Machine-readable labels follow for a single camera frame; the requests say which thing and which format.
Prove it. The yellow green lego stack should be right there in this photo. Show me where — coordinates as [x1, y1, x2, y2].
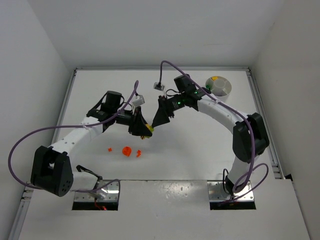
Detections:
[140, 123, 154, 140]

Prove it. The orange round lego piece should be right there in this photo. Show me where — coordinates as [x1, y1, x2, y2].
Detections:
[122, 146, 132, 157]

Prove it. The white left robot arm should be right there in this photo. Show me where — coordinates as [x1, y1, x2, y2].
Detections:
[30, 90, 152, 197]

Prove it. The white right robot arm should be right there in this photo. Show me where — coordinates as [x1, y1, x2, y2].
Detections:
[152, 74, 270, 196]

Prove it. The orange zigzag lego piece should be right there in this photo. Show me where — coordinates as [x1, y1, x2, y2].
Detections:
[136, 150, 142, 158]

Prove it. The white round divided container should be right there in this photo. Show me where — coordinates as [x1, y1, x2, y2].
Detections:
[205, 76, 232, 102]

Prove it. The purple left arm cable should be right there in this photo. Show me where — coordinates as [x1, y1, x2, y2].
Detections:
[7, 79, 140, 193]

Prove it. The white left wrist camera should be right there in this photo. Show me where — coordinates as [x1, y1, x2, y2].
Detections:
[131, 95, 145, 108]

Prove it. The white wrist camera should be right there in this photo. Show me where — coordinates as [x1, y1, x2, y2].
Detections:
[131, 95, 145, 108]
[153, 82, 165, 92]

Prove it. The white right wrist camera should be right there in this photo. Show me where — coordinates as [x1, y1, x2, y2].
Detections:
[153, 82, 165, 92]

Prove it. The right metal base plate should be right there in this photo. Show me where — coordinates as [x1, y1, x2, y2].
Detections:
[207, 181, 255, 203]

